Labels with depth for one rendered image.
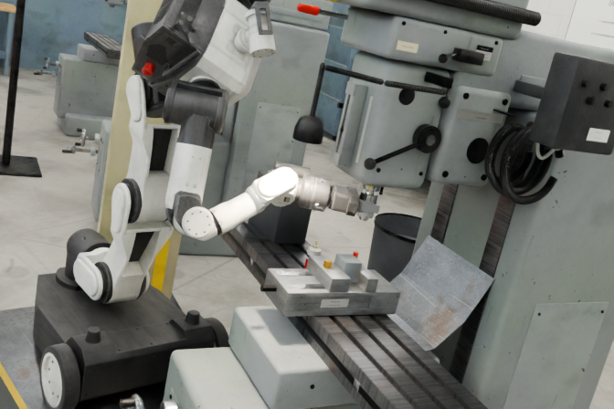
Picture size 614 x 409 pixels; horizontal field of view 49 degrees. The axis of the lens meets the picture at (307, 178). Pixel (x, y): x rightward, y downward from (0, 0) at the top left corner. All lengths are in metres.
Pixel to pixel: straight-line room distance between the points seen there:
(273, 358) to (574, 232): 0.88
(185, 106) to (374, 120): 0.46
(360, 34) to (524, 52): 0.44
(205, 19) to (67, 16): 8.80
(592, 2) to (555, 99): 5.44
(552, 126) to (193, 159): 0.84
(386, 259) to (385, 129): 2.15
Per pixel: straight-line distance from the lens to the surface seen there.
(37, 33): 10.53
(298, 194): 1.76
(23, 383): 2.38
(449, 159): 1.75
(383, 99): 1.63
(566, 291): 2.07
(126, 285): 2.34
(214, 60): 1.74
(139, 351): 2.21
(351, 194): 1.76
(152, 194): 2.13
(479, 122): 1.78
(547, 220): 1.89
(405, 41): 1.59
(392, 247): 3.70
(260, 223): 2.34
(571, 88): 1.60
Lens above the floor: 1.71
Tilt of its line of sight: 14 degrees down
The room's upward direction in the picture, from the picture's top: 12 degrees clockwise
